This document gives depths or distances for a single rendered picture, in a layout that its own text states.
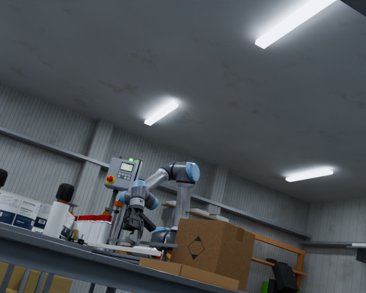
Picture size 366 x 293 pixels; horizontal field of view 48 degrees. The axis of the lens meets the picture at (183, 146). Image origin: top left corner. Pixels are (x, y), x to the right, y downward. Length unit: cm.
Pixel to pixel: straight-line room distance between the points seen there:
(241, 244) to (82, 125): 668
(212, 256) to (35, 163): 646
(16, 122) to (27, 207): 611
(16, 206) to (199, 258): 92
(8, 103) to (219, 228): 679
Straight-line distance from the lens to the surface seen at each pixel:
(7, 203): 217
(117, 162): 267
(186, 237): 202
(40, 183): 804
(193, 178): 243
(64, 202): 232
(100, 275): 129
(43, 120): 827
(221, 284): 152
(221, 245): 186
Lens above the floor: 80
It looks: 19 degrees up
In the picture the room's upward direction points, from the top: 14 degrees clockwise
